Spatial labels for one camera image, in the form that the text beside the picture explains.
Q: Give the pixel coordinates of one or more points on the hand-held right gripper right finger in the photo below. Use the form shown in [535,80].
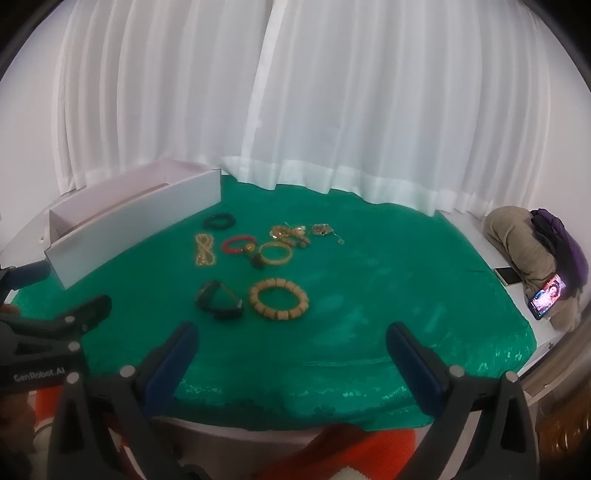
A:
[408,355]

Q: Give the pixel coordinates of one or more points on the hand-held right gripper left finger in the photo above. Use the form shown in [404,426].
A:
[178,355]

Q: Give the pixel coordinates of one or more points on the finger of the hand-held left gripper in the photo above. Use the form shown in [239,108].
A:
[27,273]
[87,311]

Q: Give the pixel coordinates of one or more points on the white rectangular box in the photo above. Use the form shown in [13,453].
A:
[138,230]

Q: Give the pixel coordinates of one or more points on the gold and silver jewelry piece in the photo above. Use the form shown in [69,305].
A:
[322,229]

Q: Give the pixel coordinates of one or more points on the green table cloth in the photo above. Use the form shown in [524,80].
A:
[369,300]

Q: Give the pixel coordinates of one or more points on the orange and white blanket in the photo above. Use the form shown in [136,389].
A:
[369,454]

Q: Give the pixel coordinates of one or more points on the white smartphone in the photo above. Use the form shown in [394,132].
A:
[508,276]

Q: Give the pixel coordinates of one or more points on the yellow bangle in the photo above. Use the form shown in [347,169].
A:
[277,263]

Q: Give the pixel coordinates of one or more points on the smartphone with lit screen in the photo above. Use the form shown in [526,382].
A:
[548,295]

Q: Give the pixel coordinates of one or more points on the beige cloth bundle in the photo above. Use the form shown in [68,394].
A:
[517,240]

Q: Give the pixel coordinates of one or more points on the brown wooden furniture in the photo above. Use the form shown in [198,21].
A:
[558,429]

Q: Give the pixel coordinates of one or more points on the purple cloth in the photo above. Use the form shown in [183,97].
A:
[568,249]

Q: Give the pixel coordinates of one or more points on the white curtain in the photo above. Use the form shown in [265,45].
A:
[392,92]
[161,83]

